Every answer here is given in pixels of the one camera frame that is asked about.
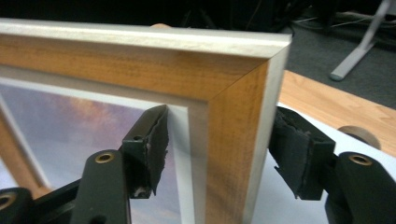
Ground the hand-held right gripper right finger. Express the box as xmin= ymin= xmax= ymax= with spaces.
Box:
xmin=269 ymin=106 xmax=396 ymax=224

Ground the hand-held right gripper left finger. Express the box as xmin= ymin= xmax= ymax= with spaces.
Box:
xmin=69 ymin=105 xmax=171 ymax=224

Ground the wooden picture frame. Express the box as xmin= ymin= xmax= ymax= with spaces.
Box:
xmin=0 ymin=17 xmax=293 ymax=224

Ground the wooden table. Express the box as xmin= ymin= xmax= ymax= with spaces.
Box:
xmin=279 ymin=69 xmax=396 ymax=159

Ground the white metal desk frame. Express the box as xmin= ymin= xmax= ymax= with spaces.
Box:
xmin=329 ymin=0 xmax=396 ymax=82

